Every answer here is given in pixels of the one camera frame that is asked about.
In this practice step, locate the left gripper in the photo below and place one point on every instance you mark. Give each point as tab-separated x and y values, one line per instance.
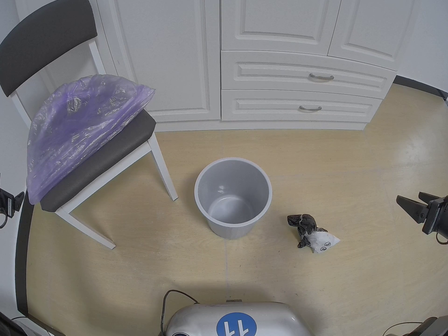
6	203

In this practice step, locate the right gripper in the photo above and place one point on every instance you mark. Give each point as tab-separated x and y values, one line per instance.
439	217

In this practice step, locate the purple plastic bag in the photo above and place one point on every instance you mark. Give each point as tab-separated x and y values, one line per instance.
80	124

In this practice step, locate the white printed wrapper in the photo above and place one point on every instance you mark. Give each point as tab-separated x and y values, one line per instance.
325	242

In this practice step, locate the black plastic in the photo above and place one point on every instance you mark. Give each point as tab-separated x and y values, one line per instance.
304	222

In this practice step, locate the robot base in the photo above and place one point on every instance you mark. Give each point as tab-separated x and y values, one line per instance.
196	320

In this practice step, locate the grey trash bin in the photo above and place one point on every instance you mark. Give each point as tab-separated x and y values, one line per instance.
231	187

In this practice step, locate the grey padded white chair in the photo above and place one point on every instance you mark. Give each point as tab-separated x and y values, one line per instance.
49	30

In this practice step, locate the white wardrobe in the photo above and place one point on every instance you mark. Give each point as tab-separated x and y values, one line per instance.
280	12

